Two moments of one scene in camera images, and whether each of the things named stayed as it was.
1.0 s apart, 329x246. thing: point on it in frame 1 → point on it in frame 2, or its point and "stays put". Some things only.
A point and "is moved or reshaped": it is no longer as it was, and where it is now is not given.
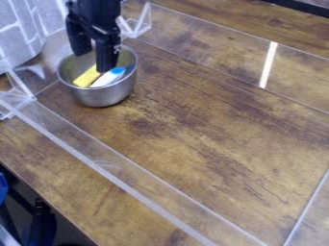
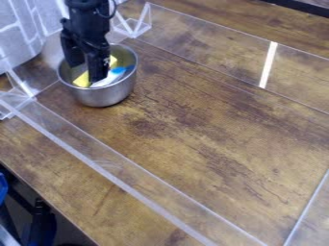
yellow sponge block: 87,77 is moved or reshaped
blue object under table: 4,188 stays put
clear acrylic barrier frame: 286,71 stays put
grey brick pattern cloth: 26,21 stays put
